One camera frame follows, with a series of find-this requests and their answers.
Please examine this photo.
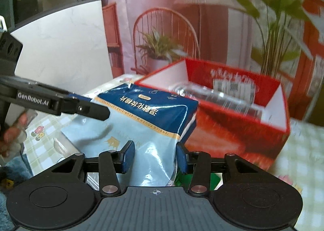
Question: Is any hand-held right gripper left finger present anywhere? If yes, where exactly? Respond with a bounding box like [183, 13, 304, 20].
[51, 140, 136, 196]

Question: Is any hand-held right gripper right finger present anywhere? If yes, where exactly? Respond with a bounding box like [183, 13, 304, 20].
[176, 142, 262, 196]

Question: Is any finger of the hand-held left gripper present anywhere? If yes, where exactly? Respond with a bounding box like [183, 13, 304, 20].
[66, 93, 93, 104]
[60, 98, 111, 121]

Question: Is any blue cotton tissue pack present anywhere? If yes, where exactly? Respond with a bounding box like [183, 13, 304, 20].
[61, 83, 199, 187]

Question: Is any red cardboard box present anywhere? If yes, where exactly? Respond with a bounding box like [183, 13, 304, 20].
[134, 57, 290, 174]

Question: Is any clear plastic packet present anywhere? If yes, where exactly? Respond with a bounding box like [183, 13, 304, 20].
[173, 81, 264, 120]

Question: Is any person's left hand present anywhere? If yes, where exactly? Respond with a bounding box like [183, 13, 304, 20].
[0, 110, 39, 158]

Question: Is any green packet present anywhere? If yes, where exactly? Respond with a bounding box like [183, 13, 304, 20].
[176, 170, 224, 191]

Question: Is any blue fluffy rug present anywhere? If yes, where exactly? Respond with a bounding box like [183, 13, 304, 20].
[0, 154, 34, 231]

